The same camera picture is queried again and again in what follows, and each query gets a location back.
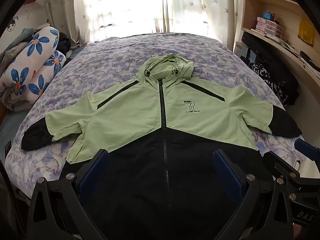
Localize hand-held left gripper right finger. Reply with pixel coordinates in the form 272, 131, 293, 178
212, 149, 294, 240

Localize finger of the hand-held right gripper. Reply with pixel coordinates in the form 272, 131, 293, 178
294, 138, 320, 161
263, 151, 302, 181

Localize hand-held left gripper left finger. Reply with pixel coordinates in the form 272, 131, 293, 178
26, 149, 110, 240

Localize green and black hooded jacket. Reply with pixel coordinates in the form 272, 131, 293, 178
21, 54, 303, 240

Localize dark clothes pile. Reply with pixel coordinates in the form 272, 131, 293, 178
56, 32, 72, 60

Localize grey folded clothes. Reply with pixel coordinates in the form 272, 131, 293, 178
0, 27, 34, 63

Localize black patterned clothing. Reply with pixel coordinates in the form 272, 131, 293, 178
241, 31, 300, 107

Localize grey bed sheet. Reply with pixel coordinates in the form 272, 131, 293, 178
0, 110, 33, 173

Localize purple cat-print blanket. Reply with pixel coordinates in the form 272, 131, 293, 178
5, 32, 313, 195

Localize yellow cloth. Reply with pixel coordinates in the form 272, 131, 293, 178
298, 18, 316, 47

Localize white and blue cardboard box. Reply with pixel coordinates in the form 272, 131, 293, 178
234, 41, 258, 64

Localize blue-flower rolled quilt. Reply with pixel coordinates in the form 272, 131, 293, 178
0, 26, 67, 110

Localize pink drawer organizer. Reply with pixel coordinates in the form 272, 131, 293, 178
251, 17, 284, 39

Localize wooden bookshelf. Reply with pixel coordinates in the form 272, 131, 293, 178
240, 0, 320, 110

